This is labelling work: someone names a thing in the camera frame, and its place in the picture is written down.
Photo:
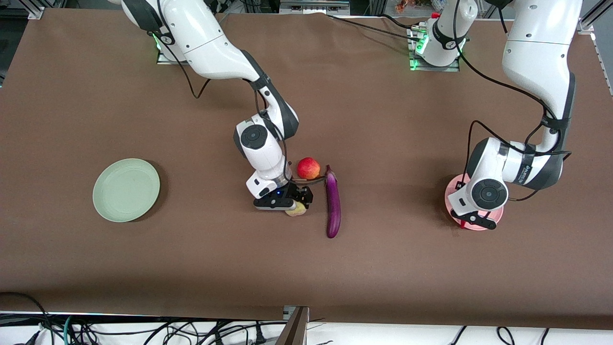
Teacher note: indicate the yellow pink peach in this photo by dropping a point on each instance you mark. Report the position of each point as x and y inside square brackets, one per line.
[297, 212]

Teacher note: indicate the red apple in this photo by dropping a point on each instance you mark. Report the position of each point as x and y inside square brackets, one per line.
[308, 167]

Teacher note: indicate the purple eggplant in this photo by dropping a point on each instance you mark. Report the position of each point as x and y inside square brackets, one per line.
[333, 206]

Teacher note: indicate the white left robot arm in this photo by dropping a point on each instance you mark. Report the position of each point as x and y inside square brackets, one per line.
[536, 57]

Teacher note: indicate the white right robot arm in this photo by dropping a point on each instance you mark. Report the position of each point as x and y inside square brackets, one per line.
[206, 43]

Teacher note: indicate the pink plate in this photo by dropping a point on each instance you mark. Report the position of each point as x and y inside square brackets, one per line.
[449, 199]

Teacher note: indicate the brown table cloth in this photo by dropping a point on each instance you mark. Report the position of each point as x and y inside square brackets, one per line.
[383, 120]

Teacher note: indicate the light green plate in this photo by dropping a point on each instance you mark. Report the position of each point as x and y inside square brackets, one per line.
[119, 191]

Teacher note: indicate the grey metal bar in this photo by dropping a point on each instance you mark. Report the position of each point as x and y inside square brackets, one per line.
[311, 7]

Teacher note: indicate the orange red small objects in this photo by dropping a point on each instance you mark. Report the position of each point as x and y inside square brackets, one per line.
[402, 5]

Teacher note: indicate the aluminium corner profile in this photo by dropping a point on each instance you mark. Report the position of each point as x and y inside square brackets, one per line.
[36, 10]

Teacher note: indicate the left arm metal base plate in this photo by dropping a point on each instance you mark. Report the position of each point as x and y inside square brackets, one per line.
[431, 68]

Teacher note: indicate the aluminium frame post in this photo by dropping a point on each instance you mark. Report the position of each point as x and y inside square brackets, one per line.
[294, 330]

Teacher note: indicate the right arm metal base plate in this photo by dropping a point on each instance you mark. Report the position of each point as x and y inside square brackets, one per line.
[163, 60]

